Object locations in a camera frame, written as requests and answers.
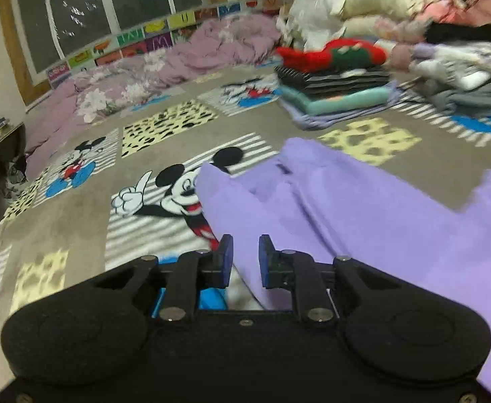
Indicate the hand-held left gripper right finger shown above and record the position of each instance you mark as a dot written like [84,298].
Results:
[264,260]

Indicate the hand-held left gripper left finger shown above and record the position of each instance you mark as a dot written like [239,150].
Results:
[226,260]

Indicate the purple printed sweatshirt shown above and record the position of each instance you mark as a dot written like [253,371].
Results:
[375,226]

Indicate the stack of folded clothes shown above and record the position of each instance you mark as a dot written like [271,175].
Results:
[325,119]

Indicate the pile of unfolded clothes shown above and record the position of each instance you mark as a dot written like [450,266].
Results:
[438,29]

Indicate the cartoon mouse printed blanket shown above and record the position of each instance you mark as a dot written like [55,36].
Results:
[81,210]

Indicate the teal folded garment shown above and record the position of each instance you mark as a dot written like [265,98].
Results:
[342,100]

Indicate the black striped folded shirt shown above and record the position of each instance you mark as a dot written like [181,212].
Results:
[338,79]

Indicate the pink floral quilt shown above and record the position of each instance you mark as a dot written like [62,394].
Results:
[212,46]

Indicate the black white patterned cloth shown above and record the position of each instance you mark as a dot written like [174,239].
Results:
[14,180]

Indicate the colourful alphabet foam mat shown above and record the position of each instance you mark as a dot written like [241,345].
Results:
[136,42]

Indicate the wooden framed window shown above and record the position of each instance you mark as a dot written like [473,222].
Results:
[102,8]

